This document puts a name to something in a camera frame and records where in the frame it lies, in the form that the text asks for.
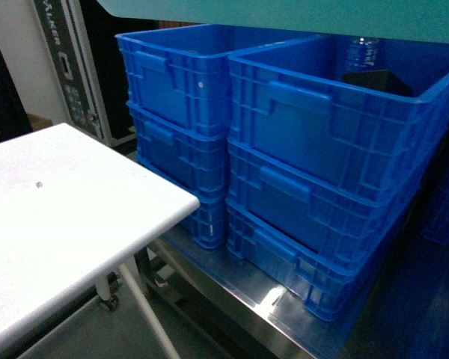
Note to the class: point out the blue crate bottom right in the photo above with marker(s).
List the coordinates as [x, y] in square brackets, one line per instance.
[325, 288]

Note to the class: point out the teal plastic box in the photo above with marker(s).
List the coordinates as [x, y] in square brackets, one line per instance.
[403, 20]

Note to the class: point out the clear plastic bottle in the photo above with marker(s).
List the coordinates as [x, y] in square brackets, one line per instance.
[362, 54]

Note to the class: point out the blue crate middle right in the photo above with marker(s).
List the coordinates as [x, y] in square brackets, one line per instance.
[335, 226]

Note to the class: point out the black flight case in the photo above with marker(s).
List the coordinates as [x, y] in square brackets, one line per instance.
[66, 38]

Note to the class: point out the black box in crate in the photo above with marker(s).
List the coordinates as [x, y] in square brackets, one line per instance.
[380, 80]

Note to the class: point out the blue crate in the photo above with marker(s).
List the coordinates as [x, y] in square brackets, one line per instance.
[325, 288]
[335, 226]
[155, 133]
[182, 74]
[288, 102]
[206, 220]

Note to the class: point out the white table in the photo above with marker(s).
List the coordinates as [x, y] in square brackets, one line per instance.
[72, 211]

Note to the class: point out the steel cart platform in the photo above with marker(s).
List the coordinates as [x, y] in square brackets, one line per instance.
[402, 313]

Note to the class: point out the blue crate middle left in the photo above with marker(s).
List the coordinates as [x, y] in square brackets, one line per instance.
[155, 133]

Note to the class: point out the blue crate bottom left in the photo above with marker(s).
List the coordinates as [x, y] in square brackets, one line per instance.
[206, 220]

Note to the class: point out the blue crate upper right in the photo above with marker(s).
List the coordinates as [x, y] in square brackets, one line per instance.
[288, 102]

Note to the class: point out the blue crate upper left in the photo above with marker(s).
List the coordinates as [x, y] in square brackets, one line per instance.
[182, 74]

